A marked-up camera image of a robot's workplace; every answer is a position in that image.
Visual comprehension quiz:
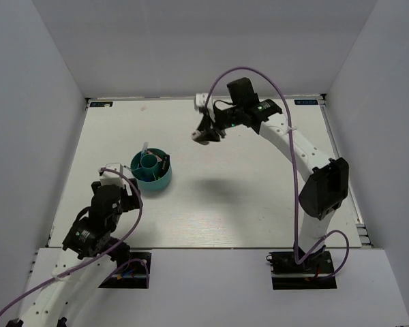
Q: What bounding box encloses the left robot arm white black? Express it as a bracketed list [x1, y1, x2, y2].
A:
[7, 179, 142, 326]

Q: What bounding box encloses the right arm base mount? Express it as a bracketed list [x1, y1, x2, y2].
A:
[266, 251, 337, 290]

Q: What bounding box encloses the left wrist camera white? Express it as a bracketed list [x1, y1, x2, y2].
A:
[99, 163, 124, 188]

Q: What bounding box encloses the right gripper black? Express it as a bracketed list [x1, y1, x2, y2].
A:
[196, 105, 243, 143]

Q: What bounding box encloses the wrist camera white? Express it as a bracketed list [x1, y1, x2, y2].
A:
[99, 163, 124, 188]
[194, 93, 215, 120]

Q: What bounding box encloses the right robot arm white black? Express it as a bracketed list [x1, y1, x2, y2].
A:
[192, 78, 349, 272]

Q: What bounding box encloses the teal round divided organizer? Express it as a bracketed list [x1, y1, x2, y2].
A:
[130, 147, 172, 192]

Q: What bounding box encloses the left corner label sticker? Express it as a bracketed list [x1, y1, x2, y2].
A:
[89, 102, 113, 108]

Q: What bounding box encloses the yellow cap black highlighter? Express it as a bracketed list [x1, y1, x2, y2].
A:
[160, 154, 170, 177]

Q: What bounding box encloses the right corner label sticker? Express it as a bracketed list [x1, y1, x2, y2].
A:
[294, 99, 318, 106]

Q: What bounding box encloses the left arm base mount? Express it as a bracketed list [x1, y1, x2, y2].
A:
[99, 251, 152, 290]

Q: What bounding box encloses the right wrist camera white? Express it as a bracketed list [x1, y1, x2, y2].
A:
[194, 93, 215, 120]

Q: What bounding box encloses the pink white mini stapler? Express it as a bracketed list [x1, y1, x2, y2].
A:
[192, 130, 201, 140]

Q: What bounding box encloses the blue gel pen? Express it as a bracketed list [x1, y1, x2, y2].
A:
[140, 142, 149, 157]

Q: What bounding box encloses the corner label sticker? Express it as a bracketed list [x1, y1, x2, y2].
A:
[89, 102, 113, 108]
[294, 99, 318, 106]

